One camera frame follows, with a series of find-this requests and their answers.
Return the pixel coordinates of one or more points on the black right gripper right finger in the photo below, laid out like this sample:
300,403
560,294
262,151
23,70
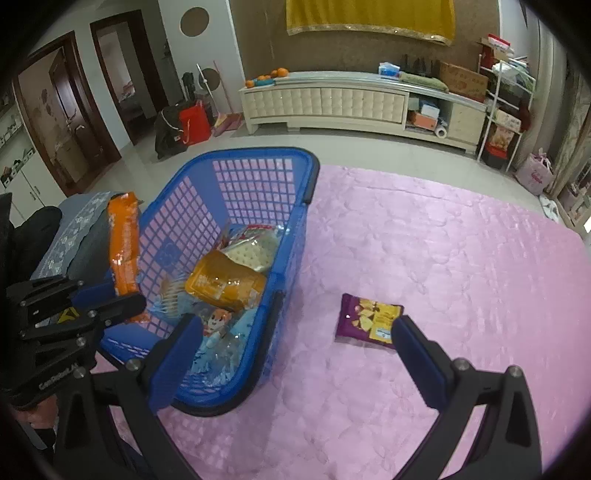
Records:
507,443

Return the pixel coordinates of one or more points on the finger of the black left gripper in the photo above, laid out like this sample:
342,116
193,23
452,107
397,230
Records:
58,292
106,311

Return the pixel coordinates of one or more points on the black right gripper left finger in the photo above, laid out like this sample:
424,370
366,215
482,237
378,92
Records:
88,445

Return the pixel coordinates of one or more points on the yellow clear snack bag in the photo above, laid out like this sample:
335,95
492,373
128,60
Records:
218,281

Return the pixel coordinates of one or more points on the orange long snack bag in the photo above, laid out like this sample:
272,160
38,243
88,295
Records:
124,252

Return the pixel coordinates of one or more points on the light blue egg snack bag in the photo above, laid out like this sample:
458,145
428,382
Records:
224,333

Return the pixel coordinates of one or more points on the clear cracker pack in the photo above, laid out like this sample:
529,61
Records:
254,246

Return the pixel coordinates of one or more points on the purple snack bag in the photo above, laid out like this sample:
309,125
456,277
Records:
367,320

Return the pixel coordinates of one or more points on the grey queen cushion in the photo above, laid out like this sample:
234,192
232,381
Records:
79,250

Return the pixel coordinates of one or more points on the blue plastic basket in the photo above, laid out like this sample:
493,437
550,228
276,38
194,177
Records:
222,241

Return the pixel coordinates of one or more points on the black bag on floor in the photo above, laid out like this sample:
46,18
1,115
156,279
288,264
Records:
168,133

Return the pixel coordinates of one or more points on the red shopping bag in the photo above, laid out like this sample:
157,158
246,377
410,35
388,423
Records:
195,125

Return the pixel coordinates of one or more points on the pink quilted table cover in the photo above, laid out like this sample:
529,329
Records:
489,281

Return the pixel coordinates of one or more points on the dark wooden door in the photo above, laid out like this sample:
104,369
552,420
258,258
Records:
61,115

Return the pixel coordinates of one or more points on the pink tote bag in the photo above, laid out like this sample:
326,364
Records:
535,173

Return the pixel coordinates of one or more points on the cream TV cabinet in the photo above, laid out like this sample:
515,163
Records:
365,102

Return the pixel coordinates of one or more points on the blue tissue box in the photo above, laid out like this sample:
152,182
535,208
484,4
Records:
388,69

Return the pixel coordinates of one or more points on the white metal shelf rack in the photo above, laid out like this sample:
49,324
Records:
509,98

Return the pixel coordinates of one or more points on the cardboard box on cabinet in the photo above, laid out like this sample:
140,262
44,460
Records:
464,82

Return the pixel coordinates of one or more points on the yellow wall cloth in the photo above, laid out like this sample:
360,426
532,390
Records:
429,20

